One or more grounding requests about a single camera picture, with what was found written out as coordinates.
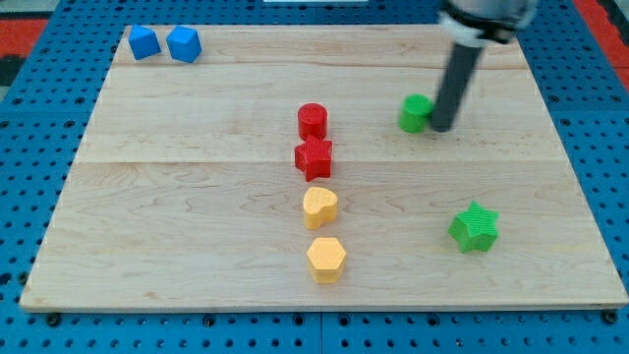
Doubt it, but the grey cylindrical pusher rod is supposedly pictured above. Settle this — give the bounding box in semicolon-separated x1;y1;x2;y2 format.
430;43;484;133

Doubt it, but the green cylinder block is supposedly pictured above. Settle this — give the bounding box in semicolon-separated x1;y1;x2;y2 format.
398;93;434;134

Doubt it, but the blue cube block right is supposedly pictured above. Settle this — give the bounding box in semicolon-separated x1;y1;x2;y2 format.
166;26;201;63

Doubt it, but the blue cube block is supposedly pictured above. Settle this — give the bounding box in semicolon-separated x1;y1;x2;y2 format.
166;26;201;63
128;25;161;60

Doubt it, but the blue cube block left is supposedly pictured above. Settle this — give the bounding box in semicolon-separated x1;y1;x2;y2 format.
128;25;161;60

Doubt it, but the red cylinder block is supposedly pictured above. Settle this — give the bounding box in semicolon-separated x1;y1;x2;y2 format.
297;102;328;141

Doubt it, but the green star block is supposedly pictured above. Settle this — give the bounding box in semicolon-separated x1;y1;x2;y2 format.
448;201;499;253

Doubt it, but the red star block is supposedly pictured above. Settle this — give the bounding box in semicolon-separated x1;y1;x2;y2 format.
294;136;333;182

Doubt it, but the yellow heart block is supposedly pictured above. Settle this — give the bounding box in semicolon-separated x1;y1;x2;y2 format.
302;187;338;230

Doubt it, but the light wooden board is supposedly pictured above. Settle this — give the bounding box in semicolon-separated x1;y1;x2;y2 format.
20;25;628;313

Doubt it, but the yellow hexagon block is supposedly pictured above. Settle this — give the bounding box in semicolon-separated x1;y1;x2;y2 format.
307;237;347;284

